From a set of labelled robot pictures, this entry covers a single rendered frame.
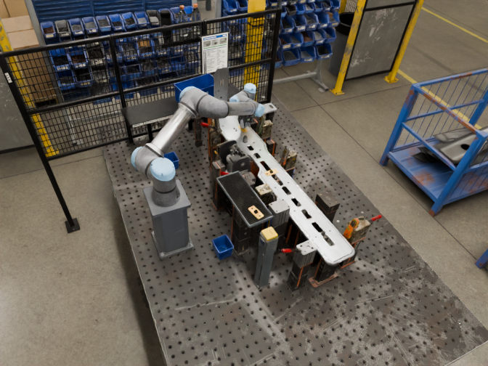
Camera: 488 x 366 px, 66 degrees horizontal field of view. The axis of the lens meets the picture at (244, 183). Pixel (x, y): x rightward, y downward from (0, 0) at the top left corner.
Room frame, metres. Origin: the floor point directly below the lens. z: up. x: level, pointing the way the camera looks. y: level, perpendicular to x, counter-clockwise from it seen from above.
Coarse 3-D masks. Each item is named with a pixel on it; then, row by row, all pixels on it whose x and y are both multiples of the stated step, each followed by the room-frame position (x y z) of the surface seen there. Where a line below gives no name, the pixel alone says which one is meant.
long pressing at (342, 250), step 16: (224, 128) 2.13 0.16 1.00; (240, 144) 1.96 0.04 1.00; (256, 144) 1.98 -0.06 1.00; (256, 160) 1.81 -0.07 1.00; (272, 160) 1.82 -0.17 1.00; (288, 176) 1.68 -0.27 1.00; (304, 192) 1.56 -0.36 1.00; (304, 208) 1.43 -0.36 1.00; (304, 224) 1.31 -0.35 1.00; (320, 224) 1.32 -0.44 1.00; (320, 240) 1.21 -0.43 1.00; (336, 240) 1.22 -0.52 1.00; (320, 256) 1.12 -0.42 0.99; (336, 256) 1.12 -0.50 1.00
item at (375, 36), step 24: (360, 0) 4.38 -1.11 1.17; (384, 0) 4.57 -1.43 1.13; (408, 0) 4.75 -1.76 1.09; (360, 24) 4.43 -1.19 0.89; (384, 24) 4.65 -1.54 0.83; (408, 24) 4.81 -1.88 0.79; (360, 48) 4.50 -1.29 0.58; (384, 48) 4.71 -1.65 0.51; (360, 72) 4.56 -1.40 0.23; (384, 72) 4.75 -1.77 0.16
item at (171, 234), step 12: (144, 192) 1.37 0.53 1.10; (180, 204) 1.30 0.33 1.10; (156, 216) 1.22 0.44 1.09; (168, 216) 1.26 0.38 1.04; (180, 216) 1.29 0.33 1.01; (156, 228) 1.25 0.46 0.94; (168, 228) 1.26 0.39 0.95; (180, 228) 1.29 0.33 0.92; (156, 240) 1.32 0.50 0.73; (168, 240) 1.25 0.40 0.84; (180, 240) 1.28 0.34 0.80; (168, 252) 1.25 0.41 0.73; (180, 252) 1.27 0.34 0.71
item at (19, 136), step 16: (0, 32) 2.73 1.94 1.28; (16, 64) 2.75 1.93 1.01; (0, 80) 2.70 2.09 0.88; (16, 80) 2.73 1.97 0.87; (0, 96) 2.68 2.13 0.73; (0, 112) 2.66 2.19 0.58; (16, 112) 2.71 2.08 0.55; (0, 128) 2.64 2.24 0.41; (16, 128) 2.69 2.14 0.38; (0, 144) 2.61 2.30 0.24; (16, 144) 2.66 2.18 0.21; (32, 144) 2.72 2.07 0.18
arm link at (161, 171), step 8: (152, 160) 1.39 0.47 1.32; (160, 160) 1.38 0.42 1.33; (168, 160) 1.39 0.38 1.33; (152, 168) 1.32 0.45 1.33; (160, 168) 1.33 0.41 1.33; (168, 168) 1.34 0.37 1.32; (152, 176) 1.31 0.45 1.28; (160, 176) 1.29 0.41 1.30; (168, 176) 1.31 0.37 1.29; (160, 184) 1.29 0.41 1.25; (168, 184) 1.30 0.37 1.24
